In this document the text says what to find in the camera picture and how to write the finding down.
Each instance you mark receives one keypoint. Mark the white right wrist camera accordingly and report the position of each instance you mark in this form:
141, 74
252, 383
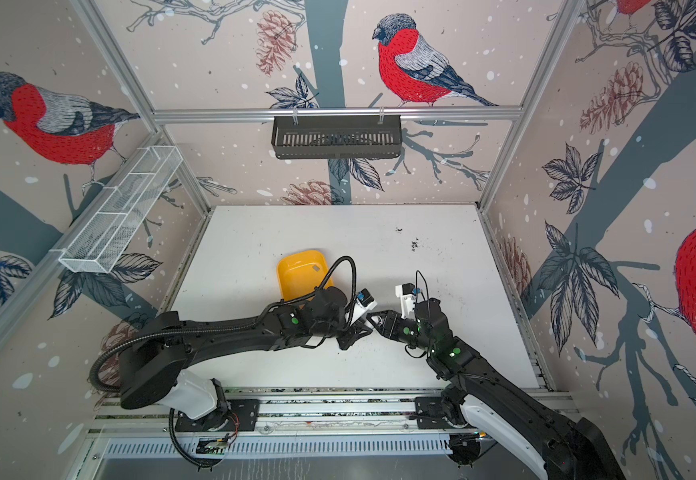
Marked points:
408, 295

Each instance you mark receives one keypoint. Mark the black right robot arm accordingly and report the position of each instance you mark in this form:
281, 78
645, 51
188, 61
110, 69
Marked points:
550, 444

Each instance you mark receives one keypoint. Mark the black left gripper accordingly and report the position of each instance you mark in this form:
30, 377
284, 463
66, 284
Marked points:
355, 334

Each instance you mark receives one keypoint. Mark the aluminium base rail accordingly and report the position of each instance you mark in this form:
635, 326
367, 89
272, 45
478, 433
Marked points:
283, 423

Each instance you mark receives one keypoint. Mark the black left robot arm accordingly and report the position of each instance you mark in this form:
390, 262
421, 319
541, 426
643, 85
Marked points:
154, 367

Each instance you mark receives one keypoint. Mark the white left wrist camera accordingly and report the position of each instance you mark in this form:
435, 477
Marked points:
364, 303

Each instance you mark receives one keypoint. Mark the white wire mesh basket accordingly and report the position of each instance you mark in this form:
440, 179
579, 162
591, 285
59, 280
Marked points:
104, 238

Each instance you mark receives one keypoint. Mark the black hanging wire basket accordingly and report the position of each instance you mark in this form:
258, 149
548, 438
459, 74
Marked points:
337, 137

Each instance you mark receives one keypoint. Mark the aluminium top crossbar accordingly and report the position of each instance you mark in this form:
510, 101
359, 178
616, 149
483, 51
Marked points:
454, 113

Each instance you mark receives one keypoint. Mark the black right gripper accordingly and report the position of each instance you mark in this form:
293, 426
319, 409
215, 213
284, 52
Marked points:
392, 324

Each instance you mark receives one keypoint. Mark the yellow plastic tray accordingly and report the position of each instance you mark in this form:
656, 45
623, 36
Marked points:
301, 273

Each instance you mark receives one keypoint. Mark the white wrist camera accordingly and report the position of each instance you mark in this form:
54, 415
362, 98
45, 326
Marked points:
408, 295
364, 303

